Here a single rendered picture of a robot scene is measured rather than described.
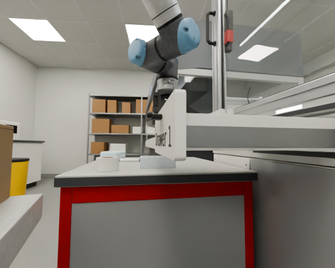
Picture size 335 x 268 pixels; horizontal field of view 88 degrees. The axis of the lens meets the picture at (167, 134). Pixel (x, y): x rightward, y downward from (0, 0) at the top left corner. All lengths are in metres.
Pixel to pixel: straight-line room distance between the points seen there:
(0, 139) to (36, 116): 5.19
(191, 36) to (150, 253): 0.59
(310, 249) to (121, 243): 0.46
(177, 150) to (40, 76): 5.52
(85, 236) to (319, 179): 0.58
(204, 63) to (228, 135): 1.14
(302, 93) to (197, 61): 0.97
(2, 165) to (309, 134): 0.49
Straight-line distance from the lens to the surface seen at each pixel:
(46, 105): 5.43
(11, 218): 0.27
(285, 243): 0.63
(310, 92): 0.53
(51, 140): 5.26
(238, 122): 0.32
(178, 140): 0.26
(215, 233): 0.62
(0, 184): 0.34
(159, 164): 0.61
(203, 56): 1.44
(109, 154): 0.94
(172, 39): 0.51
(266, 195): 0.64
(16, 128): 4.12
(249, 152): 0.69
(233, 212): 0.62
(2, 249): 0.24
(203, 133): 0.29
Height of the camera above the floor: 0.84
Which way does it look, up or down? 3 degrees up
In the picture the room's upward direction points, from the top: straight up
